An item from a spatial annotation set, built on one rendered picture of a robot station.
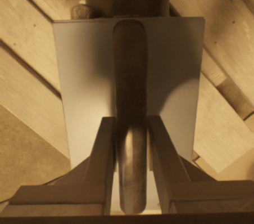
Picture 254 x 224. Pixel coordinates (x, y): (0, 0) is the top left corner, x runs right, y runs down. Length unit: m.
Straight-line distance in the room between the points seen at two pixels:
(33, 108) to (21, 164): 0.37
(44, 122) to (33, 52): 0.17
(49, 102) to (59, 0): 0.23
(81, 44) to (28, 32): 0.31
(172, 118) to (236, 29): 0.34
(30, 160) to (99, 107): 0.63
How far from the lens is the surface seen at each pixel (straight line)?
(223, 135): 0.55
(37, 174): 0.82
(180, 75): 0.18
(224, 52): 0.48
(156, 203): 0.34
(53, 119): 0.47
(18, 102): 0.49
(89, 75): 0.18
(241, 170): 0.84
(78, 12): 0.19
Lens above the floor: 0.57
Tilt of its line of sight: 73 degrees down
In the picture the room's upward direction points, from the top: 178 degrees clockwise
